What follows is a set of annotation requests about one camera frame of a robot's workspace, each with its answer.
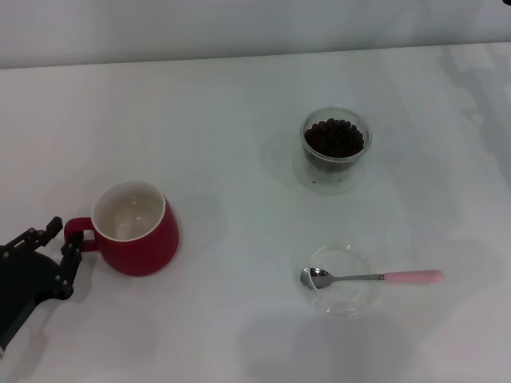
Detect coffee bean pile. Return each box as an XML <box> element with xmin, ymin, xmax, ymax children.
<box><xmin>303</xmin><ymin>118</ymin><xmax>365</xmax><ymax>160</ymax></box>

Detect clear shallow glass dish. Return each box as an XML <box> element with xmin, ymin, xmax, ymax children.
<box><xmin>297</xmin><ymin>243</ymin><xmax>380</xmax><ymax>318</ymax></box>

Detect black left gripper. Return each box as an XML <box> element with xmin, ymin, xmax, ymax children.
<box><xmin>0</xmin><ymin>216</ymin><xmax>84</xmax><ymax>347</ymax></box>

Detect pink handled metal spoon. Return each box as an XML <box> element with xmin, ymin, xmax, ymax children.
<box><xmin>299</xmin><ymin>267</ymin><xmax>445</xmax><ymax>290</ymax></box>

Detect clear glass cup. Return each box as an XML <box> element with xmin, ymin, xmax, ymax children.
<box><xmin>299</xmin><ymin>105</ymin><xmax>375</xmax><ymax>175</ymax></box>

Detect red ceramic mug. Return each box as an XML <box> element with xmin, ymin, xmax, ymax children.
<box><xmin>63</xmin><ymin>180</ymin><xmax>180</xmax><ymax>277</ymax></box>

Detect clear glass saucer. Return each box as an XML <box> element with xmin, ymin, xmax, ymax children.
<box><xmin>292</xmin><ymin>147</ymin><xmax>372</xmax><ymax>196</ymax></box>

